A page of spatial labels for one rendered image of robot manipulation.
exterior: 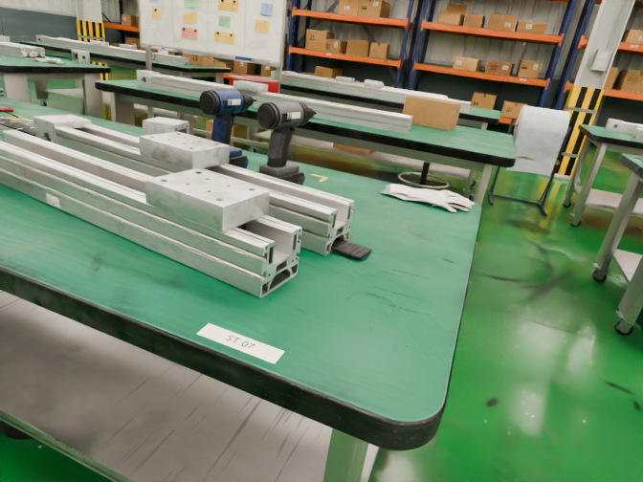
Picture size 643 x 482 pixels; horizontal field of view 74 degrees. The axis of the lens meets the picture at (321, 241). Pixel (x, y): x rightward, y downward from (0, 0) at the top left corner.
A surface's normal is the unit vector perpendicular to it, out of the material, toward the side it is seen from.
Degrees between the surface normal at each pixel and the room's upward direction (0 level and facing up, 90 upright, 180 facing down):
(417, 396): 0
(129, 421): 0
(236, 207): 90
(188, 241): 90
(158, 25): 90
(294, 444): 0
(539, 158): 98
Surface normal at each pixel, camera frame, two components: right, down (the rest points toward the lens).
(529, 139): -0.33, 0.55
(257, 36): -0.37, 0.33
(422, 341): 0.12, -0.91
